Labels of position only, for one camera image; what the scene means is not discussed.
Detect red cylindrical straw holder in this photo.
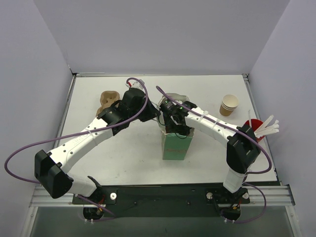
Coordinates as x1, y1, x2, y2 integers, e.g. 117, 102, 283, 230
251, 118, 265, 143

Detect white wrapped straws bundle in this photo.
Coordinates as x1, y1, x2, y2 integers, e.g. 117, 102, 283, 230
255, 115, 279, 138

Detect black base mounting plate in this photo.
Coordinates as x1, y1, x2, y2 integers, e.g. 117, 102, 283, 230
72, 184, 250, 218

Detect stack of brown paper cups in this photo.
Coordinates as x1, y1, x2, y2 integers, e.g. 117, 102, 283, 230
219, 94, 239, 117

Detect green paper takeout bag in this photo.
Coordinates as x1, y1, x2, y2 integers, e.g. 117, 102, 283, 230
157, 93, 195, 160

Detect aluminium front rail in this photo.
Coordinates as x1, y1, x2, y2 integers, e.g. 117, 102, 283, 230
29, 186, 295, 207

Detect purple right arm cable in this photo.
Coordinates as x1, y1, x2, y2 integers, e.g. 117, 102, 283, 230
156, 85, 272, 224

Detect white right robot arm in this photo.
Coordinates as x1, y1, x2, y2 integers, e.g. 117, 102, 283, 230
158, 97, 261, 193

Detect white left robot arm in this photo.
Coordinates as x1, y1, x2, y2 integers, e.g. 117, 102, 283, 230
35, 78, 159, 203

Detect brown pulp cup carrier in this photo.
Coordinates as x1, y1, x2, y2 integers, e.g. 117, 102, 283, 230
96, 91, 120, 116

